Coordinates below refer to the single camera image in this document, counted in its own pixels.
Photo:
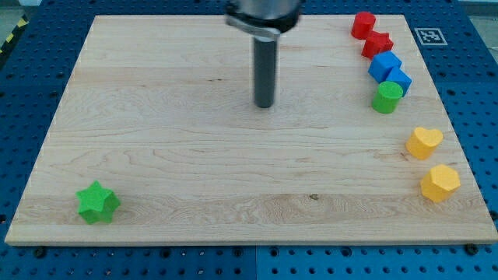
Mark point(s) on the white fiducial marker tag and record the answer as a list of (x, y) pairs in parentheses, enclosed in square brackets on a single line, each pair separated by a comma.
[(430, 36)]

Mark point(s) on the yellow heart block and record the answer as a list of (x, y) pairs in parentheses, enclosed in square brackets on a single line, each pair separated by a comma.
[(423, 142)]

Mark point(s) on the green cylinder block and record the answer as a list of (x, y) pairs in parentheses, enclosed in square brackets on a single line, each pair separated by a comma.
[(387, 97)]

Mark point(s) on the yellow black hazard tape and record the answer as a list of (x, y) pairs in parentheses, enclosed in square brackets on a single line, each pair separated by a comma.
[(14, 36)]

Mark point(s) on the light wooden board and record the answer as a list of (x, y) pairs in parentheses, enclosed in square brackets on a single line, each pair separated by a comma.
[(159, 109)]

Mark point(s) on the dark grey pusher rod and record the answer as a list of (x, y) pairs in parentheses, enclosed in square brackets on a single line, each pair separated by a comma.
[(264, 71)]

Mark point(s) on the blue diamond block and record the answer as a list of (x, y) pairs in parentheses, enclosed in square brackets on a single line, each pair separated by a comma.
[(400, 77)]

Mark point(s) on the yellow hexagon block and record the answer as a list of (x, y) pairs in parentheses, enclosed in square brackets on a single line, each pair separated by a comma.
[(440, 183)]

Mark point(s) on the red star block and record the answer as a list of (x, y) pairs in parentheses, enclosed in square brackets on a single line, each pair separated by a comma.
[(376, 43)]

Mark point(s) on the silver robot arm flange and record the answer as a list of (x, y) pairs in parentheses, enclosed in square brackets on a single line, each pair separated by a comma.
[(263, 18)]

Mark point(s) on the green star block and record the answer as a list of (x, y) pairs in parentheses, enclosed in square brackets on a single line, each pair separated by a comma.
[(97, 204)]

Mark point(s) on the blue cube block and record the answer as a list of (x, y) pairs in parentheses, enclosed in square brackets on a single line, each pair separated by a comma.
[(382, 64)]

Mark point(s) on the red cylinder block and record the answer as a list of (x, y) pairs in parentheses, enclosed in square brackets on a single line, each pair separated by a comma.
[(363, 25)]

